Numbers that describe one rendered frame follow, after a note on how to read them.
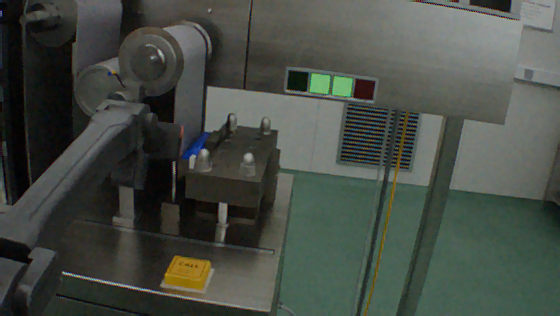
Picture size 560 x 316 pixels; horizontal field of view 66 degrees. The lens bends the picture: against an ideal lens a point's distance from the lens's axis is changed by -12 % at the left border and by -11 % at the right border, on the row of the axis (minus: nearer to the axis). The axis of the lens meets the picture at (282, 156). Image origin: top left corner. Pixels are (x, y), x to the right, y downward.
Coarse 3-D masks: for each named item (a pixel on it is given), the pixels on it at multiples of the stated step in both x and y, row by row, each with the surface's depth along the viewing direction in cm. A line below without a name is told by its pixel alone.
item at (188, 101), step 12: (180, 84) 100; (192, 84) 111; (180, 96) 102; (192, 96) 112; (180, 108) 103; (192, 108) 114; (180, 120) 104; (192, 120) 115; (192, 132) 117; (180, 156) 108
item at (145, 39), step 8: (136, 40) 95; (144, 40) 95; (152, 40) 95; (160, 40) 95; (128, 48) 96; (136, 48) 96; (168, 48) 95; (128, 56) 96; (168, 56) 96; (128, 64) 97; (168, 64) 96; (128, 72) 97; (168, 72) 97; (136, 80) 98; (160, 80) 97; (168, 80) 97; (144, 88) 98; (152, 88) 98
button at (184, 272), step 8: (176, 256) 88; (176, 264) 85; (184, 264) 86; (192, 264) 86; (200, 264) 86; (208, 264) 87; (168, 272) 83; (176, 272) 83; (184, 272) 83; (192, 272) 84; (200, 272) 84; (208, 272) 87; (168, 280) 82; (176, 280) 82; (184, 280) 82; (192, 280) 82; (200, 280) 82; (192, 288) 82; (200, 288) 82
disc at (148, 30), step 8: (136, 32) 95; (144, 32) 95; (152, 32) 95; (160, 32) 95; (168, 32) 95; (128, 40) 96; (168, 40) 95; (176, 40) 95; (120, 48) 97; (176, 48) 96; (120, 56) 97; (176, 56) 96; (120, 64) 98; (176, 64) 97; (176, 72) 97; (128, 80) 99; (176, 80) 98; (160, 88) 99; (168, 88) 98
